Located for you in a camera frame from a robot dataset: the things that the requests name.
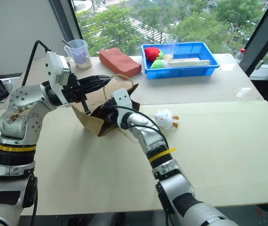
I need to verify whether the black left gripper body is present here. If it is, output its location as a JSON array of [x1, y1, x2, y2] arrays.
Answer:
[[64, 72, 92, 116]]

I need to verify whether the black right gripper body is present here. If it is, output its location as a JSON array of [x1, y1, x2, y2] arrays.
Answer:
[[104, 100, 121, 126]]

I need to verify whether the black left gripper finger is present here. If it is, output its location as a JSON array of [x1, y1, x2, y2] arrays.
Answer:
[[78, 74, 113, 86], [83, 80, 110, 97]]

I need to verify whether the brown paper bag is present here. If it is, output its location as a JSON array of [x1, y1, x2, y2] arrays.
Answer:
[[71, 74, 142, 137]]

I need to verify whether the red strawberry plush toy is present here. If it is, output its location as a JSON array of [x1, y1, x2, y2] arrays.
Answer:
[[144, 47, 164, 62]]

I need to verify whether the green white plush toy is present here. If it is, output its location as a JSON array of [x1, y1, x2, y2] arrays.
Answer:
[[150, 58, 170, 70]]

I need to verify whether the clear measuring jug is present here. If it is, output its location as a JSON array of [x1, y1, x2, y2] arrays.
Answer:
[[64, 39, 93, 70]]

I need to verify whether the red brick block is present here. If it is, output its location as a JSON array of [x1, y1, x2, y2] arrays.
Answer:
[[98, 47, 142, 78]]

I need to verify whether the yellow zip tie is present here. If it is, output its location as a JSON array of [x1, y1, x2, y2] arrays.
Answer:
[[148, 147, 178, 163]]

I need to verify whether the clear plastic cup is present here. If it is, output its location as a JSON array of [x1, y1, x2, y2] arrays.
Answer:
[[163, 33, 179, 59]]

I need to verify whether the yellow tape band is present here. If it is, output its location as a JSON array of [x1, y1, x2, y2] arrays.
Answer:
[[0, 142, 37, 153]]

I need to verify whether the blue plastic bin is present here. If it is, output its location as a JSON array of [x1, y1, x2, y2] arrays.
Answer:
[[141, 41, 220, 80]]

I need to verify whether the long white box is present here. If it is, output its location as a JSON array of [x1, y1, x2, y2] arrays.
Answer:
[[168, 57, 211, 69]]

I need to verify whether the clear bottle red cap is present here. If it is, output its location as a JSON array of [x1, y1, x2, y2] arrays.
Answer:
[[234, 48, 246, 65]]

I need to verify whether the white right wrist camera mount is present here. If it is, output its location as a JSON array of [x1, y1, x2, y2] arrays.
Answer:
[[111, 88, 134, 112]]

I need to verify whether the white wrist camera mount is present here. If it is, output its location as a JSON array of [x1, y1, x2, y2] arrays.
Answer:
[[111, 88, 134, 112], [45, 51, 72, 106]]

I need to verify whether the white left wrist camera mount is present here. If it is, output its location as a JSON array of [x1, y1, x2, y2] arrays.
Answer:
[[45, 51, 72, 106]]

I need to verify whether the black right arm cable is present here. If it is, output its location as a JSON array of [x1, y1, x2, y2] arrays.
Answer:
[[105, 105, 171, 153]]

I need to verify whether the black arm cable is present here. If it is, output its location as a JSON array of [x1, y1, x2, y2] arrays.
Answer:
[[105, 105, 171, 153], [21, 40, 52, 87]]

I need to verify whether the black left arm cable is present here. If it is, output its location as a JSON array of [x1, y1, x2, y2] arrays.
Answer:
[[21, 40, 52, 87]]

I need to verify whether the dark window frame post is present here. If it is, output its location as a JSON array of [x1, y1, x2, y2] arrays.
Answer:
[[48, 0, 83, 47], [239, 0, 268, 76]]

